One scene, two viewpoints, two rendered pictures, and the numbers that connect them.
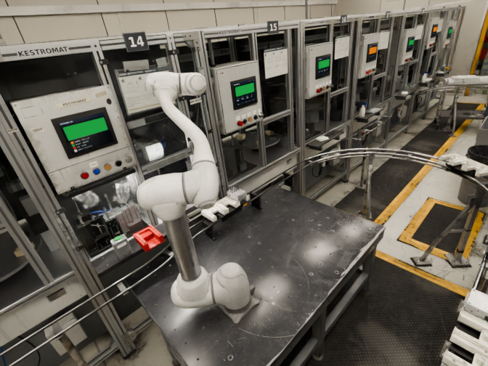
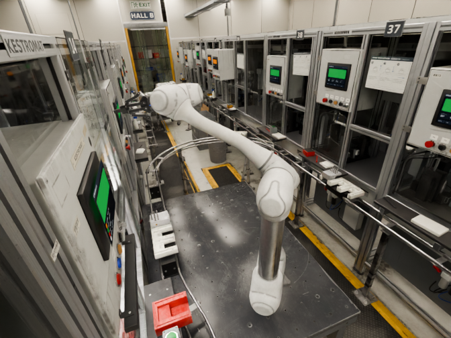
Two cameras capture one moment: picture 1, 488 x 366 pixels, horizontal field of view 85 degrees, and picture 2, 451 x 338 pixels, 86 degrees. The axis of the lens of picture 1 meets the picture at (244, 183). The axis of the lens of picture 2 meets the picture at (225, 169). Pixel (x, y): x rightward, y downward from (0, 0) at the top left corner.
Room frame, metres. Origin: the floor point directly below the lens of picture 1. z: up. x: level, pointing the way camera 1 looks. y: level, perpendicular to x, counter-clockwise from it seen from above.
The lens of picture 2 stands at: (0.84, 1.14, 2.00)
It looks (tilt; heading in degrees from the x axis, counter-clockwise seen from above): 28 degrees down; 292
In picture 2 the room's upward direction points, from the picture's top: 3 degrees counter-clockwise
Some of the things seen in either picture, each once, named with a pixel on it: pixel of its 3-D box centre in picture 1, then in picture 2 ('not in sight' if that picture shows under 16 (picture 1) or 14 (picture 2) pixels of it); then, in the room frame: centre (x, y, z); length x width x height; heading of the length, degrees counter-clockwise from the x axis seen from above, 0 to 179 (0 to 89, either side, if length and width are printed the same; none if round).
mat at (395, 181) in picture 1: (432, 140); (160, 137); (4.28, -3.41, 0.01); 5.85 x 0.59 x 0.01; 130
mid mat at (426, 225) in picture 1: (443, 226); (224, 178); (2.11, -2.01, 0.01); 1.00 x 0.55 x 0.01; 130
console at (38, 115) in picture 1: (78, 135); (49, 227); (1.44, 0.86, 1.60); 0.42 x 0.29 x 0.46; 130
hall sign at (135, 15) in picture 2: not in sight; (142, 15); (6.31, -6.36, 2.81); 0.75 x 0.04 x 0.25; 40
